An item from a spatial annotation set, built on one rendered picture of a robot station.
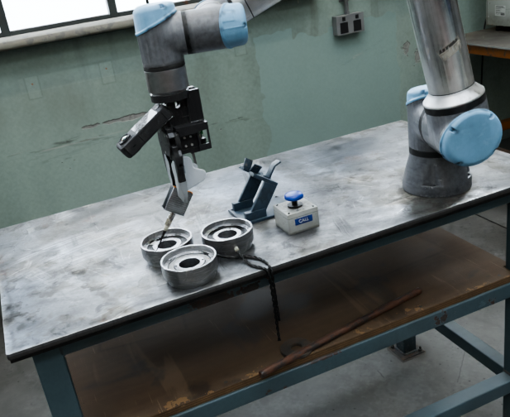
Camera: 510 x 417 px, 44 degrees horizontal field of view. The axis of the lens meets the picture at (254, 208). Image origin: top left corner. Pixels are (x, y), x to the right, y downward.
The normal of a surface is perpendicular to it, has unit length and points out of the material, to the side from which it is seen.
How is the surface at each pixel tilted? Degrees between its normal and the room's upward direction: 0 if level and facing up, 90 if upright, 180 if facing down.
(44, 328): 0
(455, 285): 0
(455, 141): 97
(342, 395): 0
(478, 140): 97
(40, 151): 90
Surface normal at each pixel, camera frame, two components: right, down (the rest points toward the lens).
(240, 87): 0.40, 0.31
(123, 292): -0.14, -0.91
